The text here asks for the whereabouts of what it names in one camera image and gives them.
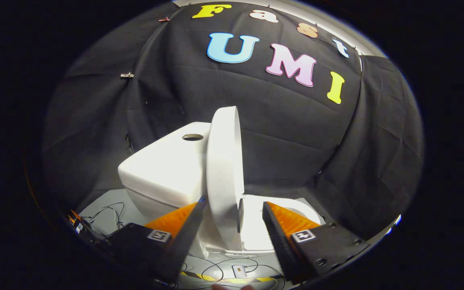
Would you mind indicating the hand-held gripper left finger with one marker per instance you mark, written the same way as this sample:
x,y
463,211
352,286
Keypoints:
x,y
185,241

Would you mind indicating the white toilet body with tank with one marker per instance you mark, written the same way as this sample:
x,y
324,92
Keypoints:
x,y
163,169

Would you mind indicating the yellow black floor tape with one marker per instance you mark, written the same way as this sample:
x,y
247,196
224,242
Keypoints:
x,y
224,279

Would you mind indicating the small white box device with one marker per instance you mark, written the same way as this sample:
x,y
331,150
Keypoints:
x,y
240,271

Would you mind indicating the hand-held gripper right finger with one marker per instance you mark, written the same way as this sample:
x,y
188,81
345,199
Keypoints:
x,y
280,241

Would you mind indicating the white toilet lid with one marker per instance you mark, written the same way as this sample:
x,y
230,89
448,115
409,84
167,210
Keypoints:
x,y
224,169

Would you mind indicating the black backdrop cloth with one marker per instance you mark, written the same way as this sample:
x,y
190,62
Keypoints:
x,y
288,133

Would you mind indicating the small silver clip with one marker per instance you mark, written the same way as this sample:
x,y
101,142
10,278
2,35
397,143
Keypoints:
x,y
127,75

